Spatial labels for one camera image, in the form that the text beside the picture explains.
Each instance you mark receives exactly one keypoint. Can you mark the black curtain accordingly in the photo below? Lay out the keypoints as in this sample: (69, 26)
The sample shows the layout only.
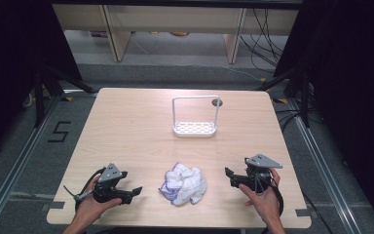
(354, 81)
(13, 65)

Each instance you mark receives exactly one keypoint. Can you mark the white towel with purple lines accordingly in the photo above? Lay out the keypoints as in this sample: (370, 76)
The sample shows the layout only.
(183, 185)

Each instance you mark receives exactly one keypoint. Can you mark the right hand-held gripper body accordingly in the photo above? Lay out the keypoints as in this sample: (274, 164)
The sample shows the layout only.
(256, 178)

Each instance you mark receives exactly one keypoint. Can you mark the person's left hand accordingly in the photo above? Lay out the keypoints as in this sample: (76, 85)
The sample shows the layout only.
(89, 209)

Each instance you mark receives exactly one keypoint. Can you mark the grey tape strip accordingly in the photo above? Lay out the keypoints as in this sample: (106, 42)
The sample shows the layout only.
(54, 205)
(302, 212)

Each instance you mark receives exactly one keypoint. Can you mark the light wooden shelf unit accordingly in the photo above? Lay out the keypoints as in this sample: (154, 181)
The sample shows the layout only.
(175, 18)

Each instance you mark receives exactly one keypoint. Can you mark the purple item under shelf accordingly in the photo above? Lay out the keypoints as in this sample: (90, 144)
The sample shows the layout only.
(98, 33)

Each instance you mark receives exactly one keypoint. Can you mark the aluminium floor rail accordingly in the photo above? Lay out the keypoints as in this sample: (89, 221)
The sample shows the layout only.
(324, 172)
(16, 165)

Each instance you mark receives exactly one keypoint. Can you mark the small yellow packet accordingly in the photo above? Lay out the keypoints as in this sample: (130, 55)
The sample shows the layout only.
(153, 32)

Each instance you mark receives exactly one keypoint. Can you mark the black metal stand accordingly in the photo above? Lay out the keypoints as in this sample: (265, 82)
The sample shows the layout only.
(305, 97)
(39, 97)

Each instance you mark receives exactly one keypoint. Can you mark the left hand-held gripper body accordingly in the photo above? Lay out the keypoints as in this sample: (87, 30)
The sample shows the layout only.
(108, 188)

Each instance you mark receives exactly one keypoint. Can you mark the person's right hand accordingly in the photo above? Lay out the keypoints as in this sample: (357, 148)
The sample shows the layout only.
(268, 204)

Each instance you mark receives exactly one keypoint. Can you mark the white towel rack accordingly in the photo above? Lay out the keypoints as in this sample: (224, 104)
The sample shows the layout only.
(194, 128)

